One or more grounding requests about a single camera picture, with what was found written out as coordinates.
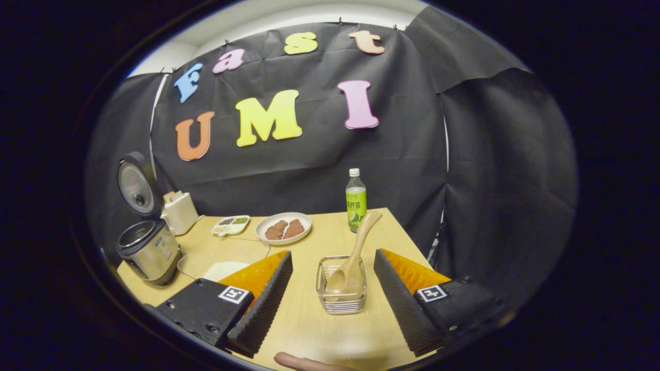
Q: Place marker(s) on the black and silver rice cooker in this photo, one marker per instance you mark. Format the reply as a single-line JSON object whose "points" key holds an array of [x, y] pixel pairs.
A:
{"points": [[152, 252]]}

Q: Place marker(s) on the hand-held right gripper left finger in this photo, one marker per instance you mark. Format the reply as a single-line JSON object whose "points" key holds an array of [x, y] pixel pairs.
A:
{"points": [[263, 309]]}

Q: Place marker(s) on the wooden spoon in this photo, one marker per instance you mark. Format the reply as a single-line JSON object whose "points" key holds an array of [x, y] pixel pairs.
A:
{"points": [[361, 242]]}

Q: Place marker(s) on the brown meat piece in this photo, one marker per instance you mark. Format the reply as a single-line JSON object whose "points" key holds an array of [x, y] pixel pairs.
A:
{"points": [[294, 228], [276, 230]]}

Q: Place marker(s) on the white toaster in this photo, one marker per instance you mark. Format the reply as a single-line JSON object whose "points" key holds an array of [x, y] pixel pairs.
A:
{"points": [[181, 216]]}

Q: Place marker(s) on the white round plate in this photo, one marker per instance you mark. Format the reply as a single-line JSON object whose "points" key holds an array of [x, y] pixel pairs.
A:
{"points": [[304, 222]]}

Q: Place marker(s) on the toast slice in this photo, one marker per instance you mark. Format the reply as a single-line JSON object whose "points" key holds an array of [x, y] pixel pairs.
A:
{"points": [[172, 196]]}

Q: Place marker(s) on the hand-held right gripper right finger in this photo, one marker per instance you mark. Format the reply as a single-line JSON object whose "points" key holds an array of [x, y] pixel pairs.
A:
{"points": [[399, 304]]}

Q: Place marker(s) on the green tea bottle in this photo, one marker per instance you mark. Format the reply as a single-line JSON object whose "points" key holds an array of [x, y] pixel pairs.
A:
{"points": [[356, 206]]}

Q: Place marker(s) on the glass dish of rice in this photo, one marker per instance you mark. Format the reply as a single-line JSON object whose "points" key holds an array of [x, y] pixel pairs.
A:
{"points": [[224, 270]]}

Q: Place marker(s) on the white divided sauce dish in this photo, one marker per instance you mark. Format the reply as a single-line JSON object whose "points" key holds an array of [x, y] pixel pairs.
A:
{"points": [[230, 228]]}

